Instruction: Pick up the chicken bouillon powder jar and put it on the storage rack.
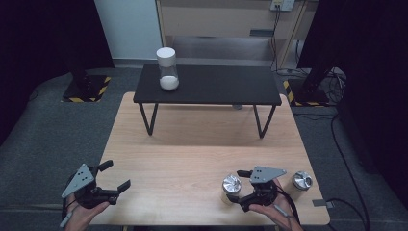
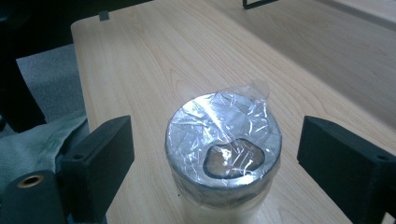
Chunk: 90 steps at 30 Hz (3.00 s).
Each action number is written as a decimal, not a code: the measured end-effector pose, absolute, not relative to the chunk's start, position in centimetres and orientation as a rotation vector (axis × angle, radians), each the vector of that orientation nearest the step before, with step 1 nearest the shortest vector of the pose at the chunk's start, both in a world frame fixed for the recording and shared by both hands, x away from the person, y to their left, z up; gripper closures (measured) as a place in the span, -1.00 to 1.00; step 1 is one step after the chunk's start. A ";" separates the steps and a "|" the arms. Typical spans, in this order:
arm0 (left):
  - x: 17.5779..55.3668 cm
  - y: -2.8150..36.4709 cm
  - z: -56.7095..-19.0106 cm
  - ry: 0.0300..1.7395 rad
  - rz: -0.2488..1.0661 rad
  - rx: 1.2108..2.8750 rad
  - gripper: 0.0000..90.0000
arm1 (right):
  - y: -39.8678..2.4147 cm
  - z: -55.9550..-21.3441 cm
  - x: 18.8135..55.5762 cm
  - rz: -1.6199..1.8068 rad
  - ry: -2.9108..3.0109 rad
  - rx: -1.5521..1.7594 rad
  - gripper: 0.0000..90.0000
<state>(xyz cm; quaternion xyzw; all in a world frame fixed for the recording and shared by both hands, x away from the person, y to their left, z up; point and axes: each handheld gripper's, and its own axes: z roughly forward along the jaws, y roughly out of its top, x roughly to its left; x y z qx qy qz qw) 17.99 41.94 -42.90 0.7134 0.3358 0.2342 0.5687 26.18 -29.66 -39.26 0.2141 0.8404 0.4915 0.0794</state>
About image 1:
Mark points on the person's right hand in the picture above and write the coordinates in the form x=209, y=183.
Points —
x=282, y=218

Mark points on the hazard striped stand base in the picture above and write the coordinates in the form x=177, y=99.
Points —
x=301, y=93
x=86, y=91

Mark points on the person's left hand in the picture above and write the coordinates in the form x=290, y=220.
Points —
x=80, y=216

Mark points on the grey tape piece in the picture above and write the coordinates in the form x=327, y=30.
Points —
x=319, y=202

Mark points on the silver metal cup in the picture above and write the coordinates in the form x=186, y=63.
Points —
x=231, y=183
x=302, y=180

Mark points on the white wall outlet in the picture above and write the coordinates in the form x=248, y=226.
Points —
x=287, y=5

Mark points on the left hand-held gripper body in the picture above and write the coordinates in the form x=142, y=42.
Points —
x=81, y=183

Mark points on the white lid glass salt shaker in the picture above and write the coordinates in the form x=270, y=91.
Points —
x=166, y=57

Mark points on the black metal shelf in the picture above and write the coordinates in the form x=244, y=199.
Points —
x=218, y=83

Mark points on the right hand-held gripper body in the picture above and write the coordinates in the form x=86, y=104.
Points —
x=264, y=174

